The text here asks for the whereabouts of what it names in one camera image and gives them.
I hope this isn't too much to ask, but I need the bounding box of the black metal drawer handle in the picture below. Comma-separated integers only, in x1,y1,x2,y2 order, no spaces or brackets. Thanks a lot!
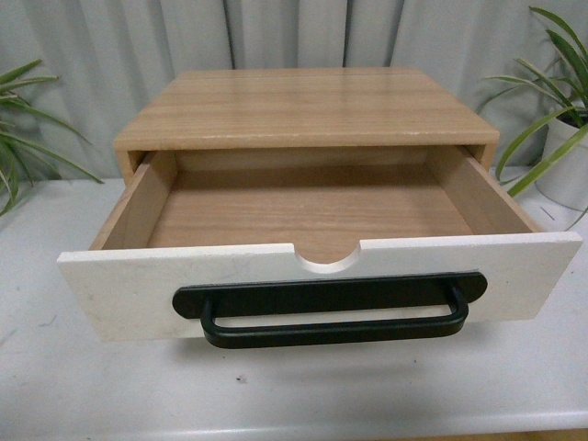
172,271,488,349

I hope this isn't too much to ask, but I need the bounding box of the left spider plant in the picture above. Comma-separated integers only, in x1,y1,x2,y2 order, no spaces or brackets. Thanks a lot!
1,58,103,215

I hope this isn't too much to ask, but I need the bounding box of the white plant pot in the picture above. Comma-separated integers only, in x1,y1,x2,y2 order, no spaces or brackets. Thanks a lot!
536,119,587,211

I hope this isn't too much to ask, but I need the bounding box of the white drawer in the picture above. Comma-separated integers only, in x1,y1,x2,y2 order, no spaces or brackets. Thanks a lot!
57,147,582,341

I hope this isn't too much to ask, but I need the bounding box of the wooden drawer cabinet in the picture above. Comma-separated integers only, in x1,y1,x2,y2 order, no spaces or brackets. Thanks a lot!
114,67,499,178

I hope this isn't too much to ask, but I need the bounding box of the right spider plant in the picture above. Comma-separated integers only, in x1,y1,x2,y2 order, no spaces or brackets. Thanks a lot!
476,6,587,198

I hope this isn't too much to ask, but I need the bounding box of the spider plant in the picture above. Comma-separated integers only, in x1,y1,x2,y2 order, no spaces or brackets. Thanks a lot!
476,6,587,198
1,58,103,215

